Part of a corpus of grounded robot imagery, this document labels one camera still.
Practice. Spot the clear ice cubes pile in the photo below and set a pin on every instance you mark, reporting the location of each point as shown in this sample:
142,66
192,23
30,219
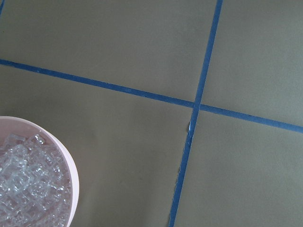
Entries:
28,182

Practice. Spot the pink bowl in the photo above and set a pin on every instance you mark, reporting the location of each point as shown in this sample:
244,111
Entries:
71,179

